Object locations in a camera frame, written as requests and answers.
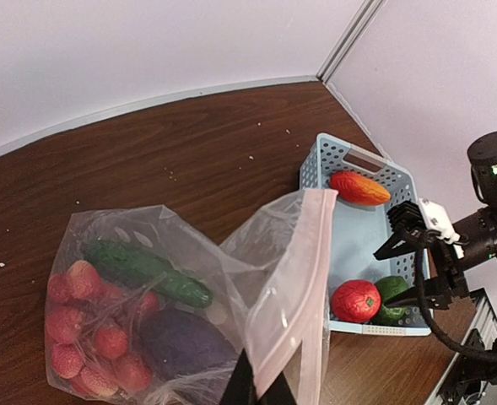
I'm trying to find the red peach bunch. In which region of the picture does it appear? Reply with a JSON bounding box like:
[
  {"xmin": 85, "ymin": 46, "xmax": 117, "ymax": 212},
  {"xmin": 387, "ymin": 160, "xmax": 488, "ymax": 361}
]
[{"xmin": 45, "ymin": 260, "xmax": 162, "ymax": 402}]

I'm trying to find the green bell pepper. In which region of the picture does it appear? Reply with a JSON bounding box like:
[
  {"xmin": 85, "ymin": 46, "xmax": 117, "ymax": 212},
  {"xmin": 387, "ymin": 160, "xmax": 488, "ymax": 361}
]
[{"xmin": 372, "ymin": 275, "xmax": 418, "ymax": 327}]

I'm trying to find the red tomato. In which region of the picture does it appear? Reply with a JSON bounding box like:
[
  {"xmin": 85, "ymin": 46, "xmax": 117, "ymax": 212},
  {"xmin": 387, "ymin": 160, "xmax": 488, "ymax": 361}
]
[{"xmin": 331, "ymin": 279, "xmax": 381, "ymax": 324}]

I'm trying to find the dark purple eggplant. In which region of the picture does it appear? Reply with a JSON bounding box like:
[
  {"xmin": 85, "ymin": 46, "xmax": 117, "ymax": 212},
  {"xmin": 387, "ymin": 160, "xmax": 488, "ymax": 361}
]
[{"xmin": 139, "ymin": 308, "xmax": 238, "ymax": 381}]

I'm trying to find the light blue plastic basket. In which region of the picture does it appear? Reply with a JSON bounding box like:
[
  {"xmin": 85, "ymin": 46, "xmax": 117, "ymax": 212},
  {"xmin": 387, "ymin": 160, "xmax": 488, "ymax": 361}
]
[{"xmin": 298, "ymin": 132, "xmax": 434, "ymax": 338}]

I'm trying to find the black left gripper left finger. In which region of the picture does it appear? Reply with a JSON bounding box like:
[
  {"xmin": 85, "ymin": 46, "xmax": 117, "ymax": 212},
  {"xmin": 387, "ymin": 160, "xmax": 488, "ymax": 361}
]
[{"xmin": 219, "ymin": 350, "xmax": 257, "ymax": 405}]

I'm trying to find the clear zip top bag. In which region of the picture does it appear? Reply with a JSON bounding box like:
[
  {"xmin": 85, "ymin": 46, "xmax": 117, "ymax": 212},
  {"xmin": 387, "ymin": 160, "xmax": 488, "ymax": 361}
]
[{"xmin": 44, "ymin": 189, "xmax": 337, "ymax": 404}]

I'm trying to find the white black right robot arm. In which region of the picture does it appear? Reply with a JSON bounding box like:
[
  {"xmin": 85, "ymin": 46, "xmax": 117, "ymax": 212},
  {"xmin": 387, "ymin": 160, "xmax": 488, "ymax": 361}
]
[{"xmin": 374, "ymin": 132, "xmax": 497, "ymax": 404}]

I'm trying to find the green cucumber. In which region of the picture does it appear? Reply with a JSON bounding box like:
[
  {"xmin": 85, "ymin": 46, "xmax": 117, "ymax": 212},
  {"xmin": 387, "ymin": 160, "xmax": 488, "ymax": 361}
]
[{"xmin": 81, "ymin": 239, "xmax": 213, "ymax": 309}]

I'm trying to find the orange red pepper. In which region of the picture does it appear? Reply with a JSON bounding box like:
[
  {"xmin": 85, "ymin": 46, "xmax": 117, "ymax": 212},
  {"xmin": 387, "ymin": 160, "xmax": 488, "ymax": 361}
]
[{"xmin": 329, "ymin": 171, "xmax": 392, "ymax": 207}]

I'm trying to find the right aluminium frame post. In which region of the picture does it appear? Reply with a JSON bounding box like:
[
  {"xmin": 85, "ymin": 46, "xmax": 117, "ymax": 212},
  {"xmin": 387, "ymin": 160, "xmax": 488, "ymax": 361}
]
[{"xmin": 316, "ymin": 0, "xmax": 385, "ymax": 84}]

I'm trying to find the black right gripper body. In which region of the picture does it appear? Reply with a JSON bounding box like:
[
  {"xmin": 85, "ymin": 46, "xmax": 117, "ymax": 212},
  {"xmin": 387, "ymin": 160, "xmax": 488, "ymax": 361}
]
[{"xmin": 421, "ymin": 240, "xmax": 470, "ymax": 310}]

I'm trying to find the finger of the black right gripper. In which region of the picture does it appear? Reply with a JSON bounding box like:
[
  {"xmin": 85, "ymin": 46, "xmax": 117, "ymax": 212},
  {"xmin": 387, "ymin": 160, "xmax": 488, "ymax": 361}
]
[
  {"xmin": 384, "ymin": 284, "xmax": 425, "ymax": 308},
  {"xmin": 374, "ymin": 229, "xmax": 421, "ymax": 260}
]

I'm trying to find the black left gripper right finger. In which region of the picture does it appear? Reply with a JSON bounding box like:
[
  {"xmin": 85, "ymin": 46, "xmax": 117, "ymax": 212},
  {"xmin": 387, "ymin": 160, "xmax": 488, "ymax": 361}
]
[{"xmin": 260, "ymin": 373, "xmax": 297, "ymax": 405}]

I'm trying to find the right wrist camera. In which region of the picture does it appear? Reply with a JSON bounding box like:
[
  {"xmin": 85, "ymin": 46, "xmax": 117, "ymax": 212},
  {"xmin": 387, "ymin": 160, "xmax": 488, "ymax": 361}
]
[{"xmin": 386, "ymin": 197, "xmax": 462, "ymax": 261}]

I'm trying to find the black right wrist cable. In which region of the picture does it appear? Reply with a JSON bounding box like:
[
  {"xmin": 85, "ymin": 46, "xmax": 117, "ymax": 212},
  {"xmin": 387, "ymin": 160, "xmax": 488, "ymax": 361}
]
[{"xmin": 412, "ymin": 240, "xmax": 497, "ymax": 364}]

